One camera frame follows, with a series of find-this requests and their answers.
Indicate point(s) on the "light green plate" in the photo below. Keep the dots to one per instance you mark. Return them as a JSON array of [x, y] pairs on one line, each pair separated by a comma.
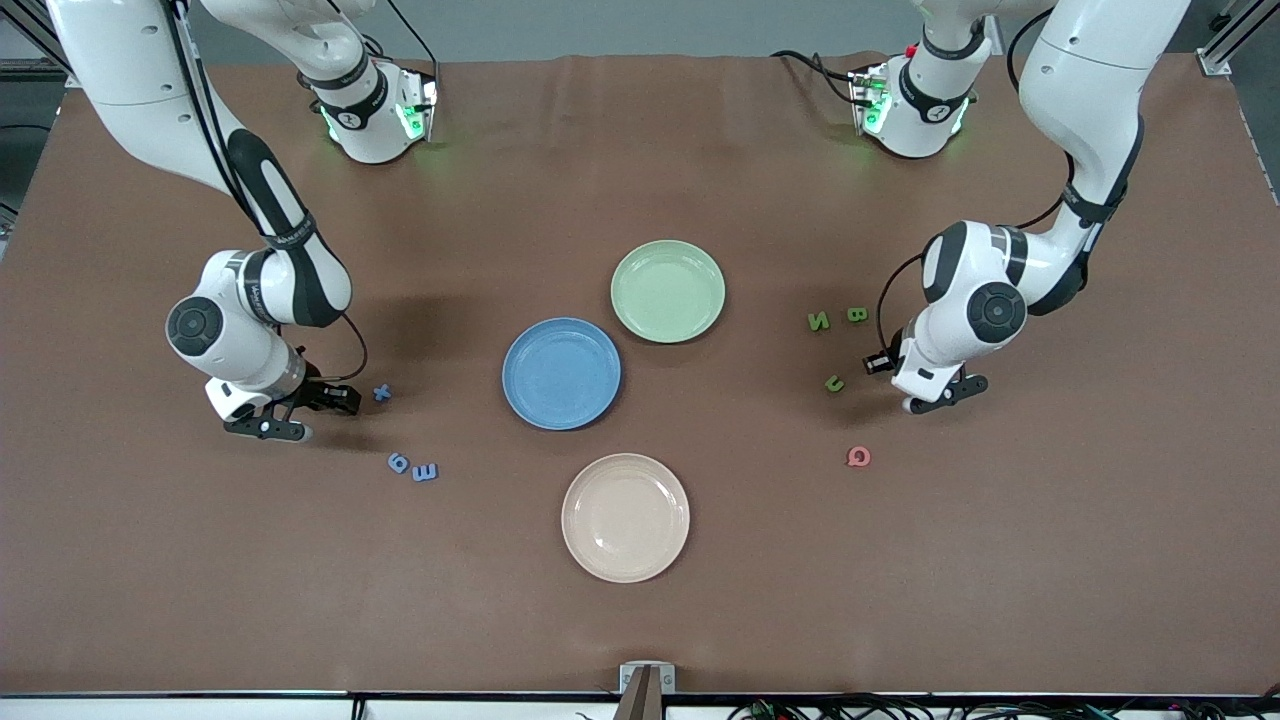
[[668, 291]]

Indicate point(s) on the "grey metal pole bracket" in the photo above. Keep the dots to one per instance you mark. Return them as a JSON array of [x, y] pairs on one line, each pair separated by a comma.
[[630, 678]]

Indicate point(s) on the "blue plate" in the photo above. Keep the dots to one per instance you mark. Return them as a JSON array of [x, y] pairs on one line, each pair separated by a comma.
[[561, 374]]

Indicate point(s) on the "pink foam letter Q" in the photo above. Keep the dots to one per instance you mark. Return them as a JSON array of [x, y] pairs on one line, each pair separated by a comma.
[[851, 457]]

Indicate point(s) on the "beige plate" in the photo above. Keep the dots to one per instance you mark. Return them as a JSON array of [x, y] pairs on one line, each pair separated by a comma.
[[625, 518]]

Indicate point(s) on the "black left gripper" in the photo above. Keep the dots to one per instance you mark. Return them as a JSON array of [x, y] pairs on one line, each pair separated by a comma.
[[884, 362]]

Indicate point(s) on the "tan camera pole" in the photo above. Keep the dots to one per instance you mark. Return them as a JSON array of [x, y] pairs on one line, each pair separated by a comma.
[[642, 700]]

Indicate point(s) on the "green foam letter N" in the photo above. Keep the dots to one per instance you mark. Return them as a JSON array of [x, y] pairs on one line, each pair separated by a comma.
[[818, 321]]

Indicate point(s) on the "aluminium frame profile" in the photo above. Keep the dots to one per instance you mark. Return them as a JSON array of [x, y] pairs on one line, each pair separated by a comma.
[[1215, 62], [35, 70]]

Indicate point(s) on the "blue foam letter E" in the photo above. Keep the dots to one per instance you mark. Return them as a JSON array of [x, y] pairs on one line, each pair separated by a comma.
[[425, 471]]

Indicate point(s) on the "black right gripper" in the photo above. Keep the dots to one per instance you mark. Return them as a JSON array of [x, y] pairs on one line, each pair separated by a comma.
[[318, 392]]

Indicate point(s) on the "brown table cover sheet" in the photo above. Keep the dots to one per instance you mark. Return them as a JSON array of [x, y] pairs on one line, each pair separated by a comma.
[[200, 600]]

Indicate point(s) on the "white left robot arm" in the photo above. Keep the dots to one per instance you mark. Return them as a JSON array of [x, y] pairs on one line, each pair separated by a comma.
[[1090, 80]]

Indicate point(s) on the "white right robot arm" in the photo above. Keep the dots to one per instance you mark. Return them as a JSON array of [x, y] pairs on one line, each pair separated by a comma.
[[120, 70]]

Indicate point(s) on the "blue foam letter g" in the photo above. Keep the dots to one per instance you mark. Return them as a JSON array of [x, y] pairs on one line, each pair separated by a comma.
[[397, 462]]

